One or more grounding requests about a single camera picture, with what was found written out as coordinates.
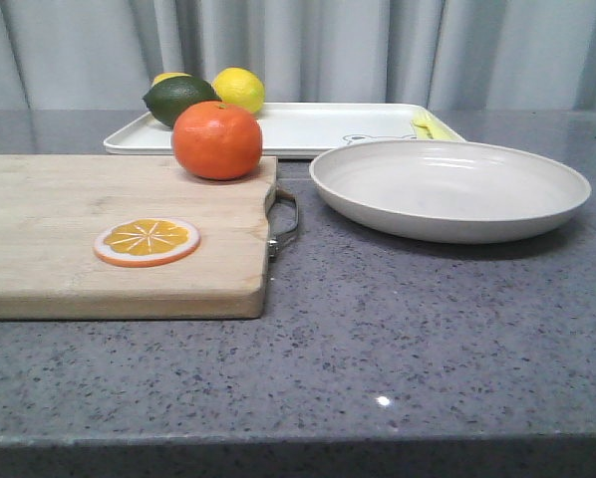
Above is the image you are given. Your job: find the orange mandarin fruit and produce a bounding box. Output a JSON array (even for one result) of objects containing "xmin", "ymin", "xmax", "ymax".
[{"xmin": 171, "ymin": 101, "xmax": 263, "ymax": 180}]

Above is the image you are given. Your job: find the beige round plate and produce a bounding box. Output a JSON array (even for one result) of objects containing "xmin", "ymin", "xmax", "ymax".
[{"xmin": 309, "ymin": 140, "xmax": 592, "ymax": 244}]

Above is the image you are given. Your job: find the white bear-print tray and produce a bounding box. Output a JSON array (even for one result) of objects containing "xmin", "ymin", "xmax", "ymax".
[{"xmin": 103, "ymin": 102, "xmax": 466, "ymax": 160}]

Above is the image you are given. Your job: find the orange slice coaster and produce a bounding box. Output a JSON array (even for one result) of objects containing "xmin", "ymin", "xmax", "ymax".
[{"xmin": 93, "ymin": 218, "xmax": 201, "ymax": 268}]

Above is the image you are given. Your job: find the yellow lemon right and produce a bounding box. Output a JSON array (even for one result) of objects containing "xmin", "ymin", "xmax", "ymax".
[{"xmin": 211, "ymin": 67, "xmax": 265, "ymax": 114}]

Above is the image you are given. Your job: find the yellow lemon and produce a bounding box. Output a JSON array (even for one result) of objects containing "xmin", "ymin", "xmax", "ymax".
[
  {"xmin": 151, "ymin": 72, "xmax": 189, "ymax": 86},
  {"xmin": 211, "ymin": 67, "xmax": 265, "ymax": 114}
]

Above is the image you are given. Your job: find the pale yellow plastic fork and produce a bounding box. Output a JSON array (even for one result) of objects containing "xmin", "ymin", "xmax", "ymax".
[{"xmin": 411, "ymin": 111, "xmax": 435, "ymax": 139}]

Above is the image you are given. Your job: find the pale yellow plastic knife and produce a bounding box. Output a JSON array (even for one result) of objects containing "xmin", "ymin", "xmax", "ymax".
[{"xmin": 424, "ymin": 112, "xmax": 465, "ymax": 142}]

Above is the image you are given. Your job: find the dark green lime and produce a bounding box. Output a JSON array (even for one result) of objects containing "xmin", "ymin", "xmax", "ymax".
[{"xmin": 143, "ymin": 76, "xmax": 220, "ymax": 128}]

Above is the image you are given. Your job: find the yellow lemon left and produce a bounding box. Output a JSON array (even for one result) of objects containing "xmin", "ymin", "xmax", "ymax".
[{"xmin": 151, "ymin": 72, "xmax": 189, "ymax": 86}]

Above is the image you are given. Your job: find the wooden cutting board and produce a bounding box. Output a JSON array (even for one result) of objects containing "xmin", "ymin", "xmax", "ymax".
[{"xmin": 0, "ymin": 154, "xmax": 277, "ymax": 320}]

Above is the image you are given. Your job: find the grey curtain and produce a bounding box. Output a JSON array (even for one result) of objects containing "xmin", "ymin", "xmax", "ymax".
[{"xmin": 0, "ymin": 1, "xmax": 596, "ymax": 111}]

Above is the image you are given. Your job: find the metal cutting board handle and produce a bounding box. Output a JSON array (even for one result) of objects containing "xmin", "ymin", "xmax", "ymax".
[{"xmin": 267, "ymin": 187, "xmax": 300, "ymax": 260}]

